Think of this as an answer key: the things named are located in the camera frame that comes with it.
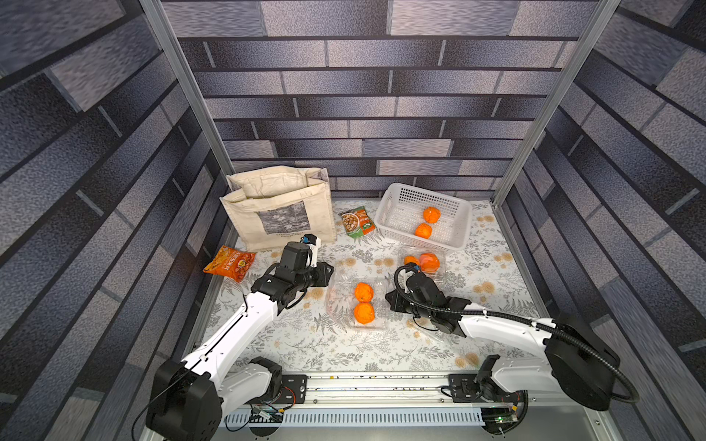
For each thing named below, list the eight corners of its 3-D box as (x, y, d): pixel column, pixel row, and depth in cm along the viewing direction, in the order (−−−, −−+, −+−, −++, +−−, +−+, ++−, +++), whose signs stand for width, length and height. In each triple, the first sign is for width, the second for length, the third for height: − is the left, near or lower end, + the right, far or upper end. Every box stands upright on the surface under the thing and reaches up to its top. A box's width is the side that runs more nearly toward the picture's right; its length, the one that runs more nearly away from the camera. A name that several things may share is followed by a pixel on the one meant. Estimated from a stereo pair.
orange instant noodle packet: (207, 272, 98) (203, 268, 96) (225, 248, 105) (222, 244, 102) (242, 284, 95) (239, 280, 93) (258, 258, 102) (256, 254, 99)
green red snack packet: (351, 240, 109) (351, 236, 107) (338, 216, 117) (338, 212, 115) (376, 231, 112) (376, 227, 110) (362, 208, 120) (363, 204, 118)
